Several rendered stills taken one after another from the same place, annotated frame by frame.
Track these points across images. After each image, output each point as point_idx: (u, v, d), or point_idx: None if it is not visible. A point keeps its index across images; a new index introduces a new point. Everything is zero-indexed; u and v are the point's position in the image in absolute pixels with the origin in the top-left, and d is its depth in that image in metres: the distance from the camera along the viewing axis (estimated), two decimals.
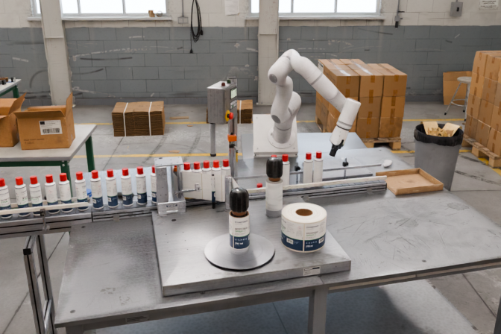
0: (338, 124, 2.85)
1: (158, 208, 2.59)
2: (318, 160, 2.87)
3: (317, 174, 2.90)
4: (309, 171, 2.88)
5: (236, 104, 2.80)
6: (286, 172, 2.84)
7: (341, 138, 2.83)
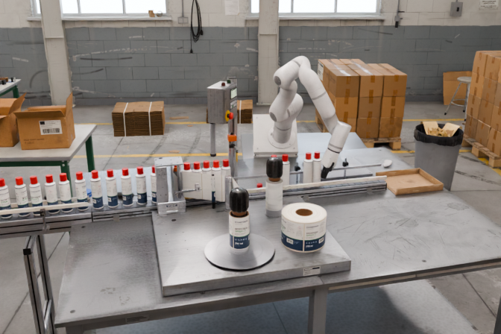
0: (329, 147, 2.88)
1: (158, 208, 2.59)
2: (317, 160, 2.87)
3: (316, 174, 2.90)
4: (309, 171, 2.88)
5: (236, 104, 2.80)
6: (286, 172, 2.84)
7: (332, 160, 2.86)
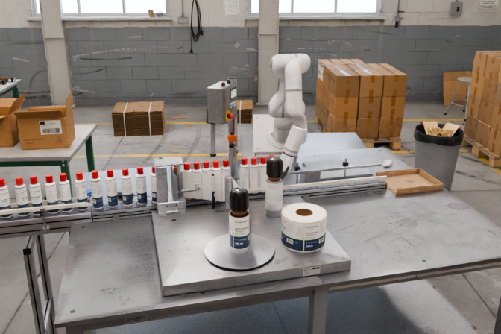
0: (283, 150, 2.82)
1: (158, 208, 2.59)
2: None
3: None
4: (266, 176, 2.82)
5: (236, 104, 2.80)
6: (254, 175, 2.80)
7: (287, 165, 2.80)
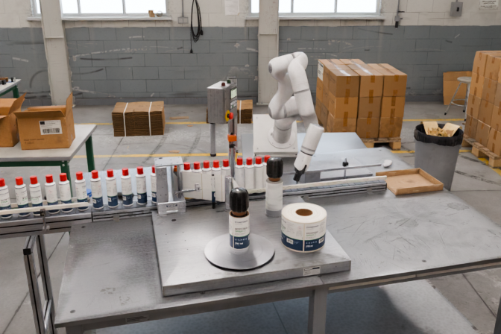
0: (301, 149, 2.84)
1: (158, 208, 2.59)
2: (266, 165, 2.81)
3: (265, 179, 2.84)
4: (261, 176, 2.81)
5: (236, 104, 2.80)
6: (249, 176, 2.79)
7: (304, 163, 2.83)
